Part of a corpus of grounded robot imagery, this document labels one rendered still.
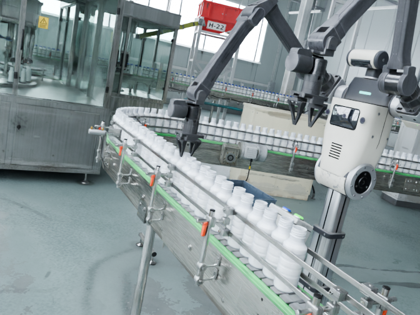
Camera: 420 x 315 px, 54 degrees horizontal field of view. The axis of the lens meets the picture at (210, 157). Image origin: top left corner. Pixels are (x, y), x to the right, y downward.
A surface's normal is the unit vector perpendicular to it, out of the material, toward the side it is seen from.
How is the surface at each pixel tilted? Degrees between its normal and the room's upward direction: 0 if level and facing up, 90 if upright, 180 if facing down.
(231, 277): 90
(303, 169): 90
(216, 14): 90
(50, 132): 90
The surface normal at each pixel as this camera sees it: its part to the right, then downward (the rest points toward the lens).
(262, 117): 0.17, 0.23
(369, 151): 0.41, 0.44
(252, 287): -0.87, -0.07
